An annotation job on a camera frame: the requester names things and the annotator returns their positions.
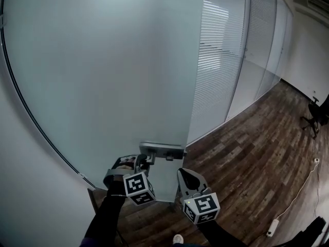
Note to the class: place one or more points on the white power strip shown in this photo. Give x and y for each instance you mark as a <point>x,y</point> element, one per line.
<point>273,228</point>

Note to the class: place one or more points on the glass partition with blinds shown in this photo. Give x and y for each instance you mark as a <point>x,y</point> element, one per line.
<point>218,73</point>

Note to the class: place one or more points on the black office chair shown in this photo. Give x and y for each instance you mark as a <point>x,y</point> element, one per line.
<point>314,112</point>

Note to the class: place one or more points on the person's white left shoe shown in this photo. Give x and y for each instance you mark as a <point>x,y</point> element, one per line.
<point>178,239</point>

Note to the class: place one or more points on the person's right forearm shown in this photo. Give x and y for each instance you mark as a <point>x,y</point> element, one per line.
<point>221,237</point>

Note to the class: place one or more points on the person's left hand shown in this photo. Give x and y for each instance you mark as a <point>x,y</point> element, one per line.
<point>127,165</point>

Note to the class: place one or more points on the ceiling air vent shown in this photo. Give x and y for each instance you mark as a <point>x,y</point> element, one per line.
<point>313,2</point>

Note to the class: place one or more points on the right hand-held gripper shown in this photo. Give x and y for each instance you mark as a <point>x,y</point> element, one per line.
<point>204,206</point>

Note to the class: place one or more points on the grey metal hinge bracket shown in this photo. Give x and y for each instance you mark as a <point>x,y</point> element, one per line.
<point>2,20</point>
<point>82,175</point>

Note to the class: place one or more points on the frosted glass door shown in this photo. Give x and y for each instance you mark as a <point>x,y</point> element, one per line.
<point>102,60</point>

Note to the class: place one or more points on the person's left forearm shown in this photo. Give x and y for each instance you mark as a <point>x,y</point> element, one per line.
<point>105,215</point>

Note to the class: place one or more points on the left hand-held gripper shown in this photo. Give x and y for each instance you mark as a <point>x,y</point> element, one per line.
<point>137,186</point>

